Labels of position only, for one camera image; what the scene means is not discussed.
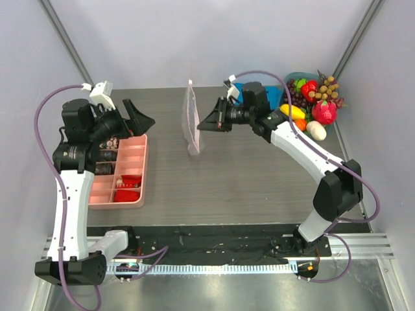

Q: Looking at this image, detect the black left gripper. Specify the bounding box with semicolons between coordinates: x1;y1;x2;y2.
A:
88;99;154;145

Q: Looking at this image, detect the clear pink-dotted zip bag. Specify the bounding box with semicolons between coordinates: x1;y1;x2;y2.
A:
182;80;204;156

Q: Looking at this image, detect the beige toy potato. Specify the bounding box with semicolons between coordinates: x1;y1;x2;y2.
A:
306;121;327;141

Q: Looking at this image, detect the pink toy dragon fruit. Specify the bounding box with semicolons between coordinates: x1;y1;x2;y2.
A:
311;100;337;125

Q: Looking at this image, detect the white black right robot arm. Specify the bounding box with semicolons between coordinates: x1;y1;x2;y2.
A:
132;82;362;256

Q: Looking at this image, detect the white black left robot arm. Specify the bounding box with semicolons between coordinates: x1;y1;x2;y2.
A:
34;98;155;286

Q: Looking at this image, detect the pink plastic divided organizer tray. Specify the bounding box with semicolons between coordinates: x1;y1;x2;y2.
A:
89;135;148;210

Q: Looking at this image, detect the rose patterned dark cloth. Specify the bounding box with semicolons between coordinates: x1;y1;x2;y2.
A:
99;137;119;150

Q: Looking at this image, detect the blue flower patterned dark cloth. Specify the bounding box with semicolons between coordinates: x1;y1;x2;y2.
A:
97;150;117;162

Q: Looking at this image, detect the brown flower patterned dark cloth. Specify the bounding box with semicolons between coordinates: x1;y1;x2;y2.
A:
95;162;115;176

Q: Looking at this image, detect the blue folded cloth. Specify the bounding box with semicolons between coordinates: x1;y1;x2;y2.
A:
234;83;283;110

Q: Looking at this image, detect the lower red folded cloth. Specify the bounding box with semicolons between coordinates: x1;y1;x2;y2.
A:
113;189;141;203

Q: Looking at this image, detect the yellow toy mango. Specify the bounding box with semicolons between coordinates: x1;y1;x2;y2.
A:
279;104;306;121

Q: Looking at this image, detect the purple toy grape bunch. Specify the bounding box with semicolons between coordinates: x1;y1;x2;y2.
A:
287;79;308;109

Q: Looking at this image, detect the green toy vegetable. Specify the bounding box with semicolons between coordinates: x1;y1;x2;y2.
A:
294;78;307;89

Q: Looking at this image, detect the teal plastic fruit basket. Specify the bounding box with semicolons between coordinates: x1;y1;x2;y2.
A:
283;71;335;141

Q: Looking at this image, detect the red toy bell pepper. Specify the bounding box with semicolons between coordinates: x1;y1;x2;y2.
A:
300;80;318;103

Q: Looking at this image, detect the brown toy longan bunch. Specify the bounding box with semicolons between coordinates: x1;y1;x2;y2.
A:
306;70;344;109

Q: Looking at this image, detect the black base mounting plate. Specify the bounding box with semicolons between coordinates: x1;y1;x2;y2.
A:
86;223;333;266

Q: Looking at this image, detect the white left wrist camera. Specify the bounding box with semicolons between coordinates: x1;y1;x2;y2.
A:
81;81;116;111

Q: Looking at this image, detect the white slotted cable duct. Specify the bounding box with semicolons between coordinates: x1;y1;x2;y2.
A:
106;261;298;276

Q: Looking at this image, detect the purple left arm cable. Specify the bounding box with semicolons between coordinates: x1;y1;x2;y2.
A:
33;84;102;311

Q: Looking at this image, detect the aluminium frame rail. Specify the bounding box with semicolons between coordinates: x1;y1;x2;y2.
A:
41;233;396;260

